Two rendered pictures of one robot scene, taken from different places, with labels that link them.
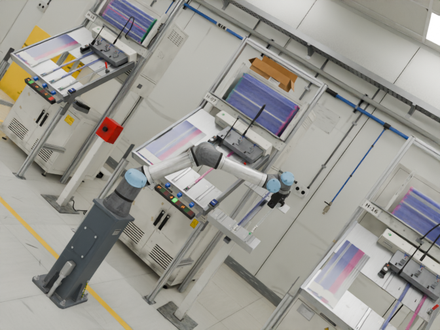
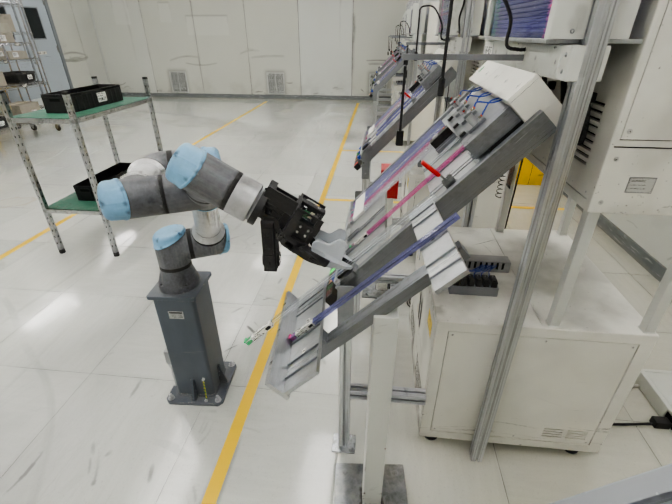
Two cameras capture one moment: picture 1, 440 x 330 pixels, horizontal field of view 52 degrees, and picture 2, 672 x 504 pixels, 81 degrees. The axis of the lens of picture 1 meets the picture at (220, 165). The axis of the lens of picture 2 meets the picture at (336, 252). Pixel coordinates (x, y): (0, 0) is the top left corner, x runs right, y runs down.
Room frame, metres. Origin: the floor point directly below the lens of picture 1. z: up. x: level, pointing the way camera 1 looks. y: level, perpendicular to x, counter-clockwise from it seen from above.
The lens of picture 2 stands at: (2.63, -1.05, 1.40)
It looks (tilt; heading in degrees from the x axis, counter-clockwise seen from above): 29 degrees down; 76
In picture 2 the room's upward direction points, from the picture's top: straight up
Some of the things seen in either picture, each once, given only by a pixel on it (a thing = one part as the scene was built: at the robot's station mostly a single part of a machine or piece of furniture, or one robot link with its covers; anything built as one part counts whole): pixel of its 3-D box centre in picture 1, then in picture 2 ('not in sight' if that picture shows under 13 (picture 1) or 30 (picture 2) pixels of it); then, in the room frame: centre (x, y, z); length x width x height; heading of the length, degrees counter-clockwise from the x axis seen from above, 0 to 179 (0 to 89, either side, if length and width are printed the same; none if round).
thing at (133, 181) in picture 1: (132, 183); (173, 245); (2.36, 0.33, 0.72); 0.13 x 0.12 x 0.14; 7
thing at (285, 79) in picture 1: (281, 77); not in sight; (3.78, -0.01, 1.82); 0.68 x 0.30 x 0.20; 69
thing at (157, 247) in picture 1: (174, 228); (496, 330); (3.59, 0.01, 0.31); 0.70 x 0.65 x 0.62; 69
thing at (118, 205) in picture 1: (120, 201); (177, 272); (2.36, 0.33, 0.60); 0.15 x 0.15 x 0.10
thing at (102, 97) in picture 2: not in sight; (85, 97); (1.66, 2.19, 1.01); 0.57 x 0.17 x 0.11; 69
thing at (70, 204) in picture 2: not in sight; (104, 162); (1.66, 2.19, 0.55); 0.91 x 0.46 x 1.10; 69
